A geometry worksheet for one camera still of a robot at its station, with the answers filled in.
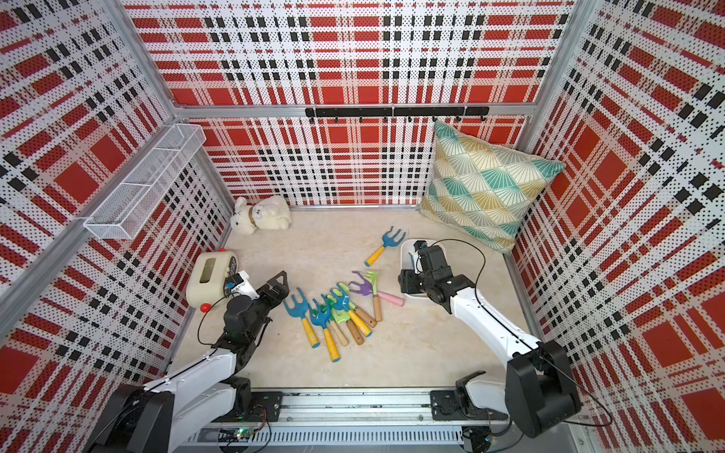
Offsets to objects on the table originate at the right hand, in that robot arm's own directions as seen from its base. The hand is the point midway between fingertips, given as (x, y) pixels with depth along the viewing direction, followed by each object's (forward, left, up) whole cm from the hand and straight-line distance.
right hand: (411, 277), depth 85 cm
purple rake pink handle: (+2, +14, -11) cm, 19 cm away
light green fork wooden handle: (-8, +23, -11) cm, 26 cm away
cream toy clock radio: (+3, +66, -3) cm, 66 cm away
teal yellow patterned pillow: (+25, -24, +13) cm, 37 cm away
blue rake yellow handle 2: (-6, +36, -11) cm, 38 cm away
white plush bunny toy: (+28, +52, -1) cm, 59 cm away
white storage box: (+14, 0, -13) cm, 19 cm away
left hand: (+1, +40, 0) cm, 40 cm away
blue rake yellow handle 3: (-8, +29, -10) cm, 32 cm away
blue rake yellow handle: (+23, +7, -12) cm, 27 cm away
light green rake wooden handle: (+6, +12, -9) cm, 16 cm away
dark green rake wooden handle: (-5, +27, -10) cm, 29 cm away
